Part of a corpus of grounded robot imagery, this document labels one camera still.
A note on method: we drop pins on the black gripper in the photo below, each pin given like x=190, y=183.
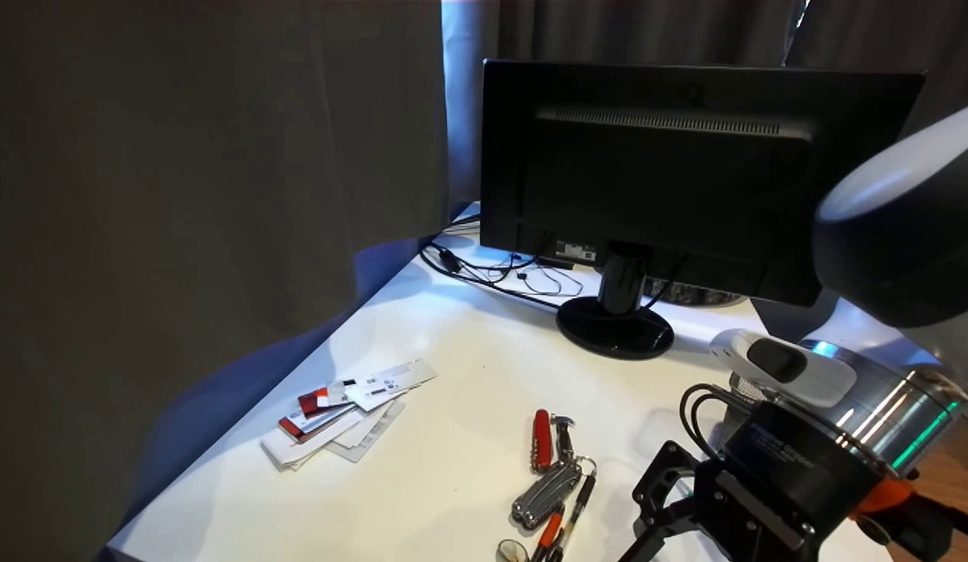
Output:
x=796, y=488

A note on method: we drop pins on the black slim pen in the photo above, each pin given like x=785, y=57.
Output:
x=577, y=504

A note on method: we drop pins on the red pocket knife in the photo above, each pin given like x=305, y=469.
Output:
x=540, y=438

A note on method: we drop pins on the black flat device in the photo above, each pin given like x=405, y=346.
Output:
x=703, y=297

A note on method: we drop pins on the plain white paper slip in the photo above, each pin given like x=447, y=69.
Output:
x=409, y=376

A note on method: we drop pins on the translucent plastic sleeve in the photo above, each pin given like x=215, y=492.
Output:
x=367, y=442

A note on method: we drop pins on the black computer monitor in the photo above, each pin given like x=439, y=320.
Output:
x=671, y=188

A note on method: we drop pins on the white card black print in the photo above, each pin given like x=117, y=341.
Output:
x=367, y=395

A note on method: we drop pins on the small red white card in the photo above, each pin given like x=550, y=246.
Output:
x=315, y=401

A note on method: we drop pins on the white card red stripe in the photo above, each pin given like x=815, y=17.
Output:
x=296, y=426

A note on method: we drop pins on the white red packets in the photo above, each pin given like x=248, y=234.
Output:
x=284, y=449

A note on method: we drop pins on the grey drape curtain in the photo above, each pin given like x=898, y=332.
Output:
x=190, y=206

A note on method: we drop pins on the orange wrist mount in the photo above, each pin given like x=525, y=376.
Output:
x=886, y=496

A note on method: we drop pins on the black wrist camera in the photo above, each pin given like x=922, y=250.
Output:
x=933, y=524

